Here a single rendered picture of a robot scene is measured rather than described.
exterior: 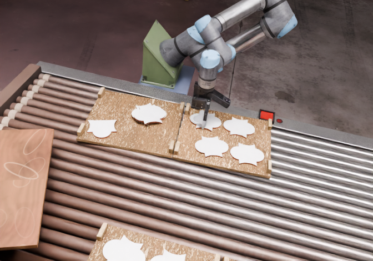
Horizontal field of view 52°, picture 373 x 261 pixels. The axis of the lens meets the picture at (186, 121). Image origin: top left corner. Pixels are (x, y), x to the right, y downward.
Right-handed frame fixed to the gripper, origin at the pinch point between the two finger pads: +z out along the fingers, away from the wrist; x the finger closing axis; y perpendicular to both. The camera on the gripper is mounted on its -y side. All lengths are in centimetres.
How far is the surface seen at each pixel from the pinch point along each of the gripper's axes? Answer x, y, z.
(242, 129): 1.4, -17.4, 0.2
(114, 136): 20.9, 36.7, -0.1
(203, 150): 19.2, -1.8, -0.1
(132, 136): 18.4, 29.3, 0.1
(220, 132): 5.6, -7.7, 0.8
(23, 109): 13, 82, 1
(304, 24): -324, -93, 96
